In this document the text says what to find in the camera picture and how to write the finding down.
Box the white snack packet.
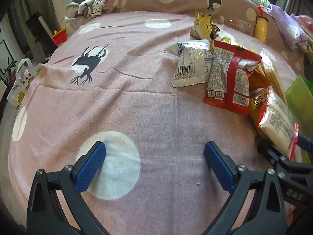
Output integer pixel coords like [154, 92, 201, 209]
[164, 39, 213, 89]

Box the orange pink cloth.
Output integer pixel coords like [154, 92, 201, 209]
[295, 15, 313, 61]

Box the white and black cloth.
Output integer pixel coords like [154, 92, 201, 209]
[65, 0, 109, 22]

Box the white shopping bag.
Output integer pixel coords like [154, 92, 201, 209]
[7, 59, 42, 110]

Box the yellow rice cracker packet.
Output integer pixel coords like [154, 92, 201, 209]
[249, 87, 300, 162]

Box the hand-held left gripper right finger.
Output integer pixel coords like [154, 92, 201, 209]
[204, 141, 287, 235]

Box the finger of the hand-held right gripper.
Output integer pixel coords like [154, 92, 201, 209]
[296, 133, 313, 152]
[257, 138, 291, 169]

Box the clear plastic bottle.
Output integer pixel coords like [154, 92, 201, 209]
[218, 15, 255, 33]

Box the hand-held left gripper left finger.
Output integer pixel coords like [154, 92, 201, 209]
[26, 141, 108, 235]

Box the green cardboard box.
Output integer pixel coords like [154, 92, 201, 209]
[285, 75, 313, 164]

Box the red snack packet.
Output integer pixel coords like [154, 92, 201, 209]
[202, 40, 262, 115]

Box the purple cloth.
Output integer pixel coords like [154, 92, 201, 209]
[268, 4, 311, 52]

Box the pink polka-dot bedsheet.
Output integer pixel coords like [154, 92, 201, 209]
[7, 11, 306, 235]

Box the green potted plant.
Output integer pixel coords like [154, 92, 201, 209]
[4, 56, 19, 81]

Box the yellow and brown snack packet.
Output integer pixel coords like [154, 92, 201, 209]
[190, 10, 220, 41]

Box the red fries box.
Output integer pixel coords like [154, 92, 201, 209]
[52, 28, 69, 47]

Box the black folded stand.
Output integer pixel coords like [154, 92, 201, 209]
[24, 11, 58, 54]

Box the yellow bottle red cap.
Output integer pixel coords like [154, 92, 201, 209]
[254, 6, 268, 43]

